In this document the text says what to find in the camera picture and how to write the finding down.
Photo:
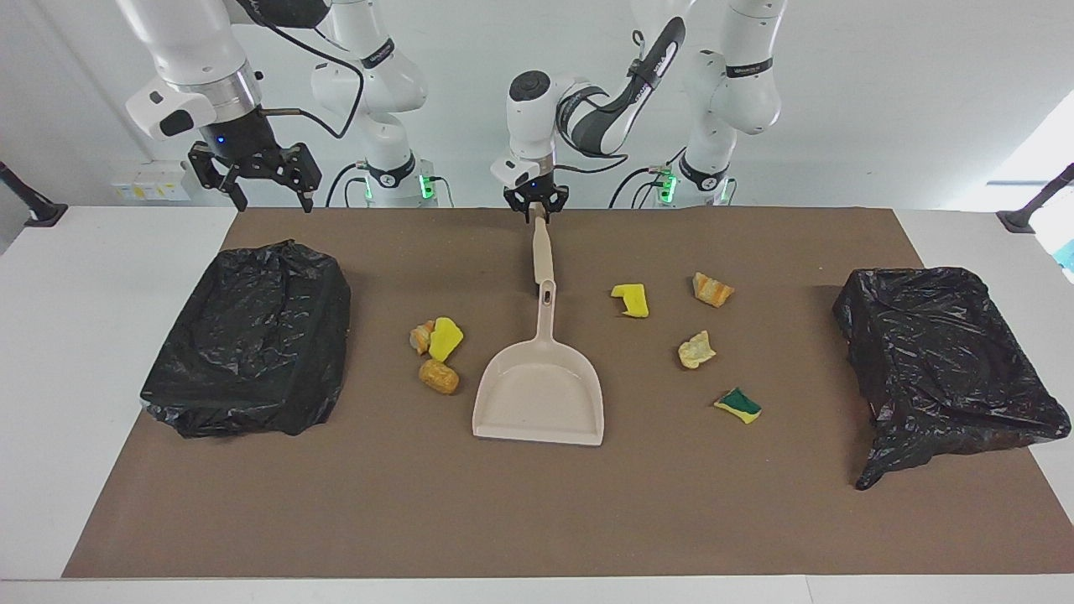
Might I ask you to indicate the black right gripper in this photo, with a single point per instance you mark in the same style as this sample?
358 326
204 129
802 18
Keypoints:
247 151

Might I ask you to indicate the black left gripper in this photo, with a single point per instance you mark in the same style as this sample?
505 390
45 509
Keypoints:
537 190

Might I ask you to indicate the beige hand brush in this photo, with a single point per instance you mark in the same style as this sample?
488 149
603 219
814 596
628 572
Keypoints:
543 252

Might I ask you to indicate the L-shaped yellow sponge piece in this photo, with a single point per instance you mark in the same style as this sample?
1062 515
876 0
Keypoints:
635 302

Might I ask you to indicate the yellow sponge wedge piece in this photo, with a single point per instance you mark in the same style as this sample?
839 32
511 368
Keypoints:
447 337

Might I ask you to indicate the orange striped croissant toy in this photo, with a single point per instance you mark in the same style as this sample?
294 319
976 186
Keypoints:
419 339
711 290

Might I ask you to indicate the beige plastic dustpan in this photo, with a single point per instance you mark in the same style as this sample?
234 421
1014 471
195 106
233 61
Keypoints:
537 394

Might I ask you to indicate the brown bread roll toy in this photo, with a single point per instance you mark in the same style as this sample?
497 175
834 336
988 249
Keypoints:
439 377

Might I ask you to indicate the pale cream bread piece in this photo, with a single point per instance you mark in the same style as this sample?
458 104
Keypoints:
696 351

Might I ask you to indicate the green and yellow sponge piece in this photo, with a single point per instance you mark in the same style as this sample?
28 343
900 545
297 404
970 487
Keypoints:
740 407

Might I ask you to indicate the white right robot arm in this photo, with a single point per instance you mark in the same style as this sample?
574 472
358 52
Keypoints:
193 42

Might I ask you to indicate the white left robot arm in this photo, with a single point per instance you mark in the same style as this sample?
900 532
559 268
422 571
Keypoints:
738 92

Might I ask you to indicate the black bag lined bin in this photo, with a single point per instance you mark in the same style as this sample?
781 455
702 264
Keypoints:
948 361
235 394

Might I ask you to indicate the black clamp stand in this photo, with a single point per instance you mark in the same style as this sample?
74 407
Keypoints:
1019 220
38 214

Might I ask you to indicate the brown table mat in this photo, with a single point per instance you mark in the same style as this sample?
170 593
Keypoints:
503 520

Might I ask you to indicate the teal object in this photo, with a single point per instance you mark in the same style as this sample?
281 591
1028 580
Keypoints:
1068 254

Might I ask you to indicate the white wall socket box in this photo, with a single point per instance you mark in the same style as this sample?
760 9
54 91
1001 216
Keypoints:
151 180

